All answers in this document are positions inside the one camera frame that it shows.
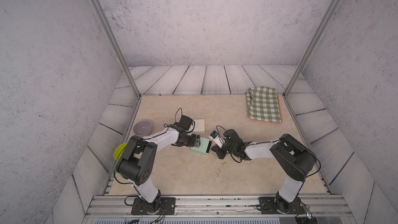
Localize mint green jewelry box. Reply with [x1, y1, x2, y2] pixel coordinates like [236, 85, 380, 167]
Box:
[190, 137, 212, 155]

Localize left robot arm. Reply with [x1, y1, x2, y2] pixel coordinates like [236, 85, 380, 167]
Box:
[115, 124, 201, 204]

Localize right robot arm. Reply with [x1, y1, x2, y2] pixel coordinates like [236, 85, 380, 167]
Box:
[209, 129, 320, 213]

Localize cream jewelry box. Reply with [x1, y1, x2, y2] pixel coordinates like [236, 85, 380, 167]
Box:
[193, 119, 205, 134]

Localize purple bowl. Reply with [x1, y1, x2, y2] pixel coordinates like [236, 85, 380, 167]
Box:
[133, 120, 153, 137]

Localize green checkered cloth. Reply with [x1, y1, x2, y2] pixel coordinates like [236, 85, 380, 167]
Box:
[246, 87, 282, 123]

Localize pink board under cloth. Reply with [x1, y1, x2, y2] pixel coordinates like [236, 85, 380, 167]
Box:
[247, 95, 282, 123]

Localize lime green bowl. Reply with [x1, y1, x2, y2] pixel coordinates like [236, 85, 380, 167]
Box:
[114, 143, 127, 161]

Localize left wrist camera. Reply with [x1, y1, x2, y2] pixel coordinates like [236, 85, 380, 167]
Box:
[178, 115, 195, 133]

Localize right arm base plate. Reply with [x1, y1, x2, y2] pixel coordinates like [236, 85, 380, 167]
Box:
[256, 197, 305, 215]

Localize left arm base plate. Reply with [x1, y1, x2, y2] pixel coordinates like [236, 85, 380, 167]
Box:
[131, 197, 176, 215]

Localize front aluminium rail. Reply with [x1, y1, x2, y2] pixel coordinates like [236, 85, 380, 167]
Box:
[85, 194, 356, 224]

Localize left aluminium frame post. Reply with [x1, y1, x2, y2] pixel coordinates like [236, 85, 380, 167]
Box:
[89, 0, 141, 98]

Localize aluminium frame post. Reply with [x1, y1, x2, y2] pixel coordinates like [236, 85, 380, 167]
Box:
[89, 0, 141, 98]
[283, 0, 342, 99]

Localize right aluminium frame post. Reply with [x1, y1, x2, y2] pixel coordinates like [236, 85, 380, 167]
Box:
[283, 0, 342, 99]

